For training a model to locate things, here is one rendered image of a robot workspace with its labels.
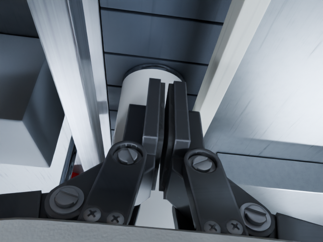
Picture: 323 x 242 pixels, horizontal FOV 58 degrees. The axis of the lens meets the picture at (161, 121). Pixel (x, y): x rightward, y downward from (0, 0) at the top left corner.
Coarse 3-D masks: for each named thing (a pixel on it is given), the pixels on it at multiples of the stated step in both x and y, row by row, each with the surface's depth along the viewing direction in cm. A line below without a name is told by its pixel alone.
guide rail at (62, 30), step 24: (48, 0) 8; (72, 0) 8; (48, 24) 9; (72, 24) 9; (48, 48) 10; (72, 48) 9; (72, 72) 10; (72, 96) 12; (72, 120) 13; (96, 120) 15; (96, 144) 16
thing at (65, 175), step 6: (72, 138) 38; (72, 144) 37; (72, 150) 37; (66, 156) 37; (72, 156) 37; (66, 162) 36; (72, 162) 36; (66, 168) 36; (72, 168) 36; (66, 174) 35; (60, 180) 35; (66, 180) 35
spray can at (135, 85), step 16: (144, 64) 22; (160, 64) 22; (128, 80) 22; (144, 80) 21; (176, 80) 22; (128, 96) 21; (144, 96) 20; (112, 144) 20; (160, 192) 17; (144, 208) 16; (160, 208) 16; (144, 224) 16; (160, 224) 16
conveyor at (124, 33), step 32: (128, 0) 17; (160, 0) 17; (192, 0) 17; (224, 0) 17; (128, 32) 19; (160, 32) 19; (192, 32) 19; (128, 64) 22; (192, 64) 22; (192, 96) 25
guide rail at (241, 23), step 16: (240, 0) 13; (256, 0) 13; (240, 16) 14; (256, 16) 14; (224, 32) 16; (240, 32) 14; (224, 48) 15; (240, 48) 15; (224, 64) 16; (208, 80) 19; (224, 80) 18; (208, 96) 19; (208, 112) 21
